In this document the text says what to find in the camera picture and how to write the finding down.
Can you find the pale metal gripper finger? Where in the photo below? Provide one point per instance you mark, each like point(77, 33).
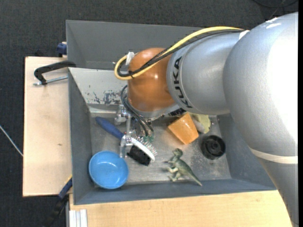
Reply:
point(122, 150)

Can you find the blue bowl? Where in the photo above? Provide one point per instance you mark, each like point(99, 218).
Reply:
point(107, 170)

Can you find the green toy dinosaur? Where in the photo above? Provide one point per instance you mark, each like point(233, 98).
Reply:
point(181, 168)

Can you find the orange cup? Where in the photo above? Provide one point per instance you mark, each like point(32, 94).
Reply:
point(183, 129)

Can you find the grey metal bin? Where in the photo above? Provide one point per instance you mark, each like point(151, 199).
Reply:
point(94, 44)

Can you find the pale wood board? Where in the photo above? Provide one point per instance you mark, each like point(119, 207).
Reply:
point(45, 138)

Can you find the pale yellow cloth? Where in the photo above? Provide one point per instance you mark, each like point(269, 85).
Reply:
point(204, 122)

